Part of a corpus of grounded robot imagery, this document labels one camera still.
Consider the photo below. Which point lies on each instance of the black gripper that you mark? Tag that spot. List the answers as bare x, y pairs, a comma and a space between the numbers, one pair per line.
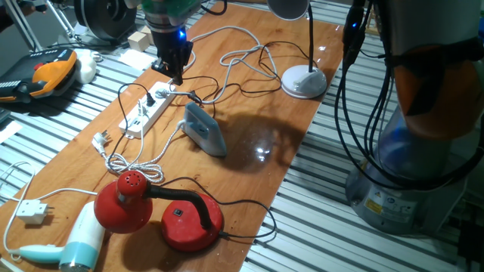
172, 47

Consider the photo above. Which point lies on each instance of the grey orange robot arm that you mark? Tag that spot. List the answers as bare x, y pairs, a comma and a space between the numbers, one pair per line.
427, 22

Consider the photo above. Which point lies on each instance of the white power strip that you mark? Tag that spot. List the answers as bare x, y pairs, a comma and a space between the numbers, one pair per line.
151, 109

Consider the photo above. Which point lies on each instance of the white square plug adapter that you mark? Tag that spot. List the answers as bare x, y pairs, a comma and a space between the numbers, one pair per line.
30, 212

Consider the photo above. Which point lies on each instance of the person's bare hand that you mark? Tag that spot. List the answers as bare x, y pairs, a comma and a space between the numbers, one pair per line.
29, 8

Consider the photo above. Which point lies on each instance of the white paper sheet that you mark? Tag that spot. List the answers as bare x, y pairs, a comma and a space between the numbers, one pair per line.
134, 59
9, 132

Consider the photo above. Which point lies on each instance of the small wooden cube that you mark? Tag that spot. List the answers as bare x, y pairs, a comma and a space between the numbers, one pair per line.
147, 34
138, 41

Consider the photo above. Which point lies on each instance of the light blue travel iron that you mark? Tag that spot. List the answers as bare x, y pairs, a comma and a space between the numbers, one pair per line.
206, 132

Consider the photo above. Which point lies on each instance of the orange wooden board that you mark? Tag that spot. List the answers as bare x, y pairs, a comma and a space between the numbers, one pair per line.
257, 124

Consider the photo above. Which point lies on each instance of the black filament spool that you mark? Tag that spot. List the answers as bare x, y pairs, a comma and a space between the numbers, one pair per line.
106, 17

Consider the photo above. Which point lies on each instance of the white rounded lump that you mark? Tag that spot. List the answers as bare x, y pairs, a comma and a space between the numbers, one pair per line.
87, 68

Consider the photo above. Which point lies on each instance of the white cylindrical device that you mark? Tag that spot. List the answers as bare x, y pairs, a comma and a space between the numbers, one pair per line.
288, 9

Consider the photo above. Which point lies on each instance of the black orange teach pendant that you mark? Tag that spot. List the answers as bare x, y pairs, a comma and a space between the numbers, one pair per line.
49, 73

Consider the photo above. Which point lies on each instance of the grey metal stand leg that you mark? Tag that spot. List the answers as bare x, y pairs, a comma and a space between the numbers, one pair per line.
60, 15
22, 25

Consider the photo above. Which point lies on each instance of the red desk lamp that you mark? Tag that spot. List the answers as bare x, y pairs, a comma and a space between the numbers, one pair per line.
125, 208

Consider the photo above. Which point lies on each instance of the white blue hair dryer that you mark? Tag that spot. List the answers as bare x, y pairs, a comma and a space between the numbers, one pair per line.
81, 242

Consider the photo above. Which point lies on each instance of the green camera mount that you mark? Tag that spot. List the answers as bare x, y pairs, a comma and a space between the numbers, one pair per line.
170, 7

